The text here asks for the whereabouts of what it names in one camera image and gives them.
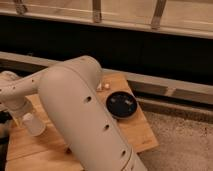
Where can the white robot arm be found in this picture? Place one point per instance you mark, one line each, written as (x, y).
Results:
(67, 91)

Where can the black round bowl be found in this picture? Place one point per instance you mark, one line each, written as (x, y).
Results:
(121, 104)

